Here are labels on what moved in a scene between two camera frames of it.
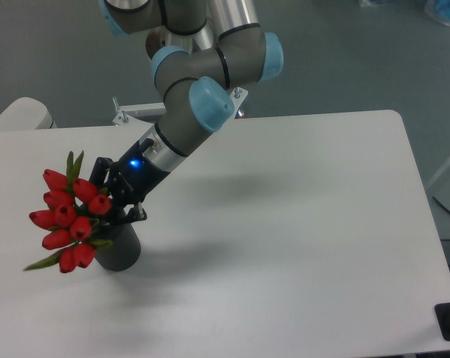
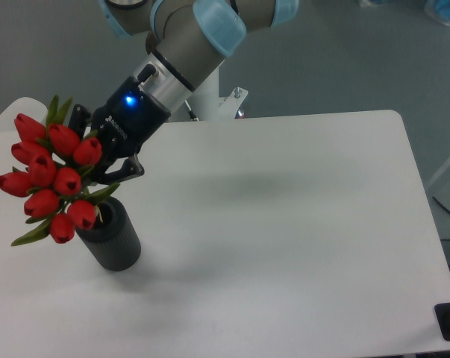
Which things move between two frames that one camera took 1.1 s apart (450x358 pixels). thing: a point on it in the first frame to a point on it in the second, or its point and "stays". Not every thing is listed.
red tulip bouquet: [72, 208] to [51, 164]
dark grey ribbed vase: [125, 250] stays
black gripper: [131, 179] to [122, 125]
